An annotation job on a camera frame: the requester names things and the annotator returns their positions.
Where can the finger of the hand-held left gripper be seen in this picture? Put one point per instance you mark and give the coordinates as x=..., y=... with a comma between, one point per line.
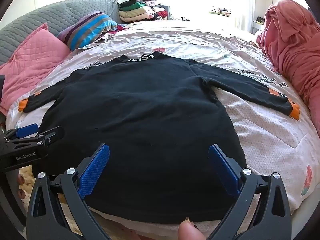
x=27, y=129
x=50, y=134

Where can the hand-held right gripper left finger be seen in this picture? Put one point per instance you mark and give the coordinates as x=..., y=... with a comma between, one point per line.
x=96, y=170

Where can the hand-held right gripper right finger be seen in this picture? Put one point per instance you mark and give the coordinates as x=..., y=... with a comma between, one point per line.
x=221, y=170

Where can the black sweater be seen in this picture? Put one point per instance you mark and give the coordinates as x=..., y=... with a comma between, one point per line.
x=150, y=105

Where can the pile of folded clothes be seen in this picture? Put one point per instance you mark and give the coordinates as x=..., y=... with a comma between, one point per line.
x=135, y=11

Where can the person's left hand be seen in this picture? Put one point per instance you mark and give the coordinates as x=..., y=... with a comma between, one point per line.
x=21, y=180

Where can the beige plush blanket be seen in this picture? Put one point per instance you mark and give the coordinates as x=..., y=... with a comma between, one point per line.
x=28, y=172

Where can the pink printed quilt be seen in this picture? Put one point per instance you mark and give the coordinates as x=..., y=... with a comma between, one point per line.
x=262, y=135

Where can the pink quilted pillow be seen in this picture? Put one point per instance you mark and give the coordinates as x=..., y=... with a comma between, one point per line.
x=32, y=60

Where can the striped pillow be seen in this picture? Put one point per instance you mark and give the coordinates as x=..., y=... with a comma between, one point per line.
x=87, y=30

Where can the grey quilted headboard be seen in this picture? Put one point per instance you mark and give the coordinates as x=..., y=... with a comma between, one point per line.
x=50, y=15

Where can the white side table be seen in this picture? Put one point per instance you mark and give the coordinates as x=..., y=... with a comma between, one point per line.
x=257, y=27

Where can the salmon pink blanket heap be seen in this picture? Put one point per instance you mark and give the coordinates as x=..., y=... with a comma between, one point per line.
x=295, y=42

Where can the black device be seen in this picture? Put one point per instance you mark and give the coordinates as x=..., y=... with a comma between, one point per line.
x=260, y=19

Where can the colourful small cloth heap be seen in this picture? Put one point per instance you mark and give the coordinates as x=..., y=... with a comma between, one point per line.
x=220, y=12

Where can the white curtain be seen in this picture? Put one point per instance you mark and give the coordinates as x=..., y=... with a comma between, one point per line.
x=242, y=5

